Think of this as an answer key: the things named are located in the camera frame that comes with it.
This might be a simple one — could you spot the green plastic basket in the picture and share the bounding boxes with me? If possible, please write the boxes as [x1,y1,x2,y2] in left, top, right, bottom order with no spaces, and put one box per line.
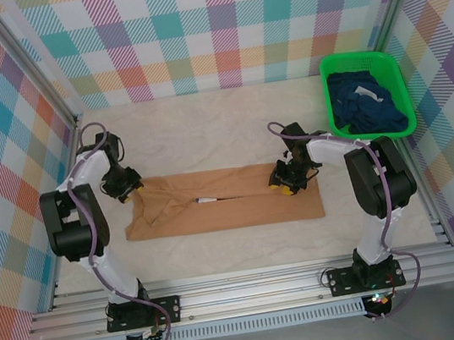
[316,43,419,152]

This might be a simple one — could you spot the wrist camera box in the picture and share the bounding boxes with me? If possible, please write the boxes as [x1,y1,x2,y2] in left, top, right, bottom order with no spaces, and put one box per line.
[91,129,127,165]
[279,121,310,151]

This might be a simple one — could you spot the white slotted cable duct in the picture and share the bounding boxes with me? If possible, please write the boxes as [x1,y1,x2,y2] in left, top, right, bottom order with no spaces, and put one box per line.
[76,297,368,340]

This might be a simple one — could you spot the navy blue t-shirt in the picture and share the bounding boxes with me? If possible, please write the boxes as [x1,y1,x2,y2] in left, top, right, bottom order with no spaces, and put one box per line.
[325,61,411,140]

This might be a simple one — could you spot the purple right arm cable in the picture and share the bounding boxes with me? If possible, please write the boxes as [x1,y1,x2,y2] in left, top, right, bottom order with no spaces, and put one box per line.
[266,103,429,334]

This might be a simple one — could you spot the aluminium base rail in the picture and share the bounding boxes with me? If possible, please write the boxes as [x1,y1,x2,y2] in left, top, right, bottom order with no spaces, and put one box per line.
[19,236,454,340]

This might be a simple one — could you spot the orange printed t-shirt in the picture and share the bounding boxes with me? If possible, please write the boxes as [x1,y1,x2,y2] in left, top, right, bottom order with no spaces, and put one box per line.
[117,151,328,248]

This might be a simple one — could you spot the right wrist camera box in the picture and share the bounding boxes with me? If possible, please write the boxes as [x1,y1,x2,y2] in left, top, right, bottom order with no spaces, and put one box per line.
[279,121,310,151]

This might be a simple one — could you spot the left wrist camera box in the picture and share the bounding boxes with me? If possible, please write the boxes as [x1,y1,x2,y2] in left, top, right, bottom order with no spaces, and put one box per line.
[91,129,127,165]

